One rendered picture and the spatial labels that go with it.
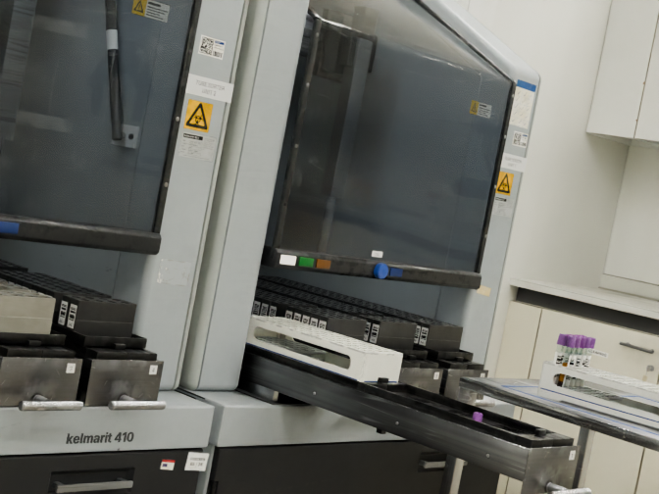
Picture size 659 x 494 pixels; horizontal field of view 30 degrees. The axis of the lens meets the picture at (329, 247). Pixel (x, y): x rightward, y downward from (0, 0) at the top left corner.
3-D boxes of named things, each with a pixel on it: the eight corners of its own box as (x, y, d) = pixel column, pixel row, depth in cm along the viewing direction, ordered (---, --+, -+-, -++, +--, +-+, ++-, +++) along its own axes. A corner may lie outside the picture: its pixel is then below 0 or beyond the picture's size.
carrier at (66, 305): (116, 335, 198) (123, 299, 198) (123, 338, 196) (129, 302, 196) (54, 332, 190) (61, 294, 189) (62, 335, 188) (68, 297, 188)
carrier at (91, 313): (124, 338, 196) (130, 302, 196) (131, 341, 195) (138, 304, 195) (63, 336, 188) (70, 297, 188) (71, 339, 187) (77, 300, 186)
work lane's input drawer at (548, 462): (211, 380, 222) (220, 331, 222) (266, 380, 232) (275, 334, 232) (545, 507, 173) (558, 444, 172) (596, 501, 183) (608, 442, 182)
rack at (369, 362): (238, 348, 221) (245, 315, 221) (278, 350, 228) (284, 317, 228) (359, 389, 201) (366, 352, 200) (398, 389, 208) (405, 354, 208)
